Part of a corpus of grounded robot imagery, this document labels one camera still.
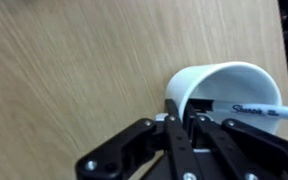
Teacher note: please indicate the Sharpie marker pen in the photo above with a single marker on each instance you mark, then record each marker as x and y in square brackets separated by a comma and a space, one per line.
[207, 105]

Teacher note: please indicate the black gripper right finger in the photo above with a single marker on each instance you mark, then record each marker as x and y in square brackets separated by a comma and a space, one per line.
[190, 113]

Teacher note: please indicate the white cup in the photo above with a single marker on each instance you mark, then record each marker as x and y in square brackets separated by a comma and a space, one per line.
[231, 81]

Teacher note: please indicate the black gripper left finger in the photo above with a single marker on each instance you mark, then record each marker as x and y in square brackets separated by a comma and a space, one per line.
[171, 110]

